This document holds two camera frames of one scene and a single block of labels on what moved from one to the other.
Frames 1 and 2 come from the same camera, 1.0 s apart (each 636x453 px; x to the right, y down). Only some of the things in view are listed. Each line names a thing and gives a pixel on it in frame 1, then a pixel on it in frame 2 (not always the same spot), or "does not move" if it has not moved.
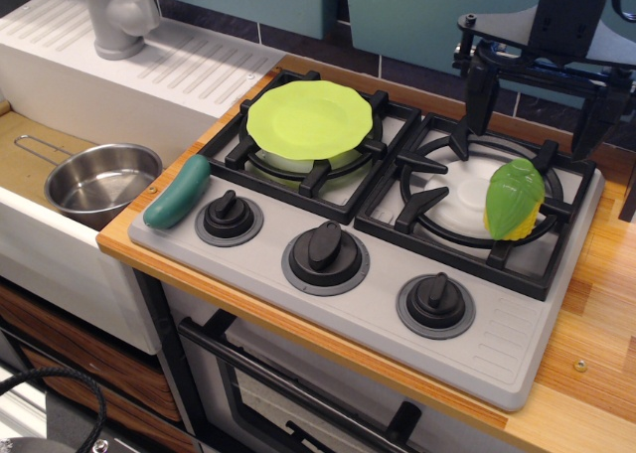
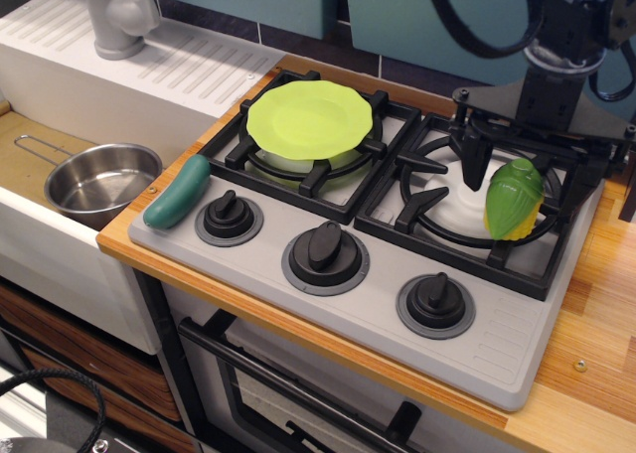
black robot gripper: x=566 y=36 → x=547 y=110
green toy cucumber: x=181 y=193 does not move
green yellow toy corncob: x=515 y=196 does not move
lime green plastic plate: x=310 y=119 does not move
